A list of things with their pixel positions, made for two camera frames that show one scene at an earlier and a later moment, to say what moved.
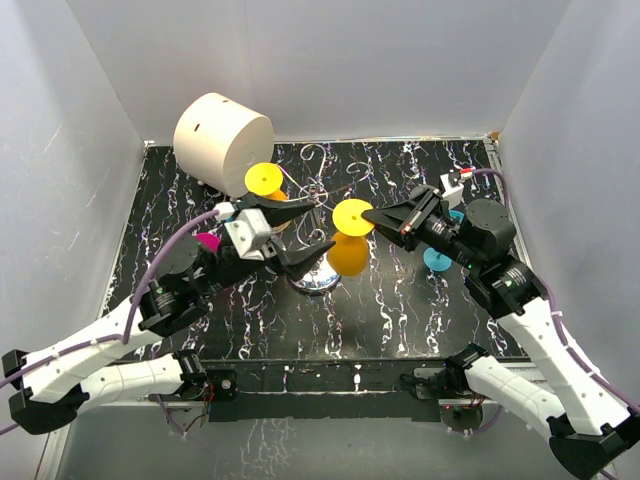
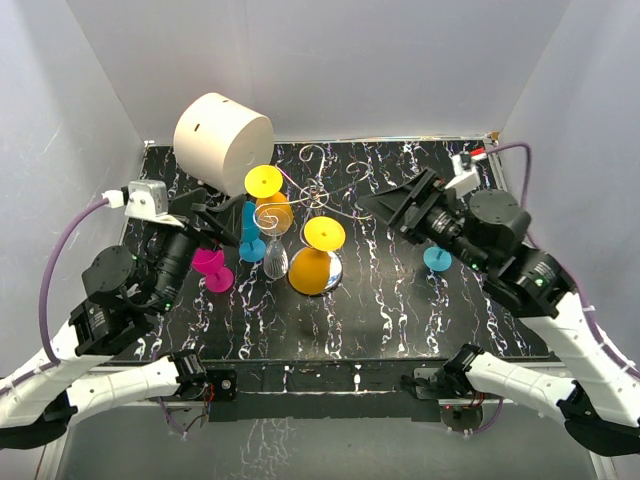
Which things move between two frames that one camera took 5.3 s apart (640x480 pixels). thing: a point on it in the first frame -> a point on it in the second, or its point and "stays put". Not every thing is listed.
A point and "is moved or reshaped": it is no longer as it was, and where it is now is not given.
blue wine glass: [433, 259] stays put
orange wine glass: [349, 255] -> [309, 267]
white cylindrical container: [217, 139] stays put
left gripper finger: [298, 260] -> [227, 219]
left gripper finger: [275, 212] -> [191, 206]
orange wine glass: [264, 180] is moved or reshaped
